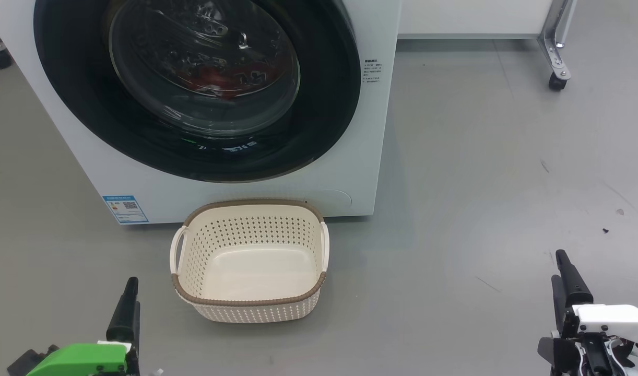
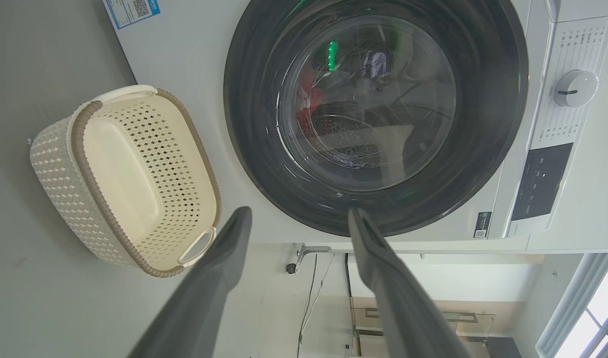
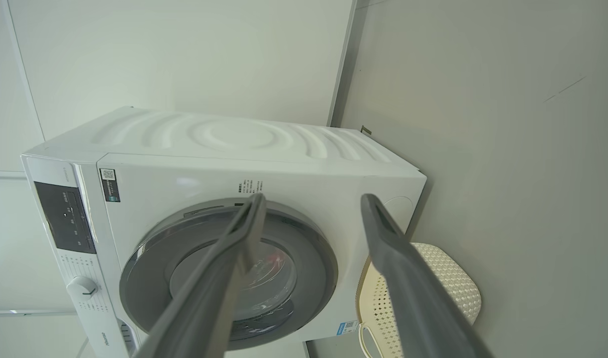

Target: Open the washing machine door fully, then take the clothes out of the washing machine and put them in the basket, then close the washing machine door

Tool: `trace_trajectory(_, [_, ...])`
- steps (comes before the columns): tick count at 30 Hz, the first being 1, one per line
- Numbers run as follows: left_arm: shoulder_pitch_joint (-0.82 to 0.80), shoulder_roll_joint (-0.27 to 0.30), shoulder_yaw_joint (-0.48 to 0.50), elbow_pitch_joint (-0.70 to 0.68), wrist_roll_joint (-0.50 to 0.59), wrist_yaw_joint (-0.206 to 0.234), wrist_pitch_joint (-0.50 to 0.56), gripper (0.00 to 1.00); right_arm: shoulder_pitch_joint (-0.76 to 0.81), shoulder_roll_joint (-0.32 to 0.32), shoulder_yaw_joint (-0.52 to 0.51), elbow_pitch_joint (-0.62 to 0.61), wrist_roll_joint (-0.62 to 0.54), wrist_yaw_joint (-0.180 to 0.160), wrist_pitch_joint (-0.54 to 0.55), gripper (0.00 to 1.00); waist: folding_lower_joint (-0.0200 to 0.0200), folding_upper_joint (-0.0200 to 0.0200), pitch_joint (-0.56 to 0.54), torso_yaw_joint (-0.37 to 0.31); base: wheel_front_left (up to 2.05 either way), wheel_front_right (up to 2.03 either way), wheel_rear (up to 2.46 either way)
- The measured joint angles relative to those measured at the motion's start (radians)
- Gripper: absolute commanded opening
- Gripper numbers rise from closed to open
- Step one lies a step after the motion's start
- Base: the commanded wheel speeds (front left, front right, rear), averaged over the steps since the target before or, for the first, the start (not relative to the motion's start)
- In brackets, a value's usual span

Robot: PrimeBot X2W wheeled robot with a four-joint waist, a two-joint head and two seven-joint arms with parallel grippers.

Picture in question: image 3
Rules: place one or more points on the white front-load washing machine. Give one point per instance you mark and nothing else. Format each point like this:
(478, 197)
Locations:
(284, 169)

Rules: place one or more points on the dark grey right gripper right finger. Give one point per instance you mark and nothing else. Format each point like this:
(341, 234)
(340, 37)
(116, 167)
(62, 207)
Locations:
(408, 288)

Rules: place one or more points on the blue energy label sticker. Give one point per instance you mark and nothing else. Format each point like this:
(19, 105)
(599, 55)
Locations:
(348, 327)

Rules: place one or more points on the black washing machine display panel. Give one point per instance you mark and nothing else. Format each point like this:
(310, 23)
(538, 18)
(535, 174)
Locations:
(65, 219)

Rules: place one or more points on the white washing machine dial knob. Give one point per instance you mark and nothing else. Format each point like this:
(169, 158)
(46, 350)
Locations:
(81, 288)

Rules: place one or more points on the round glass washing machine door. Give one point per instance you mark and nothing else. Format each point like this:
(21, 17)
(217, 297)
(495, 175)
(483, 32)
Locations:
(145, 278)

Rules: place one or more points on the cream perforated laundry basket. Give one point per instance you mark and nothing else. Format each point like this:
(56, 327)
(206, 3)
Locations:
(453, 278)

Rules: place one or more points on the dark QR code sticker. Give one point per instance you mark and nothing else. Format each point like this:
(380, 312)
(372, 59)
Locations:
(110, 185)

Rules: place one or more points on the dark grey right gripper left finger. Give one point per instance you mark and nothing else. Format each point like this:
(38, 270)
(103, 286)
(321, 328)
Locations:
(209, 288)

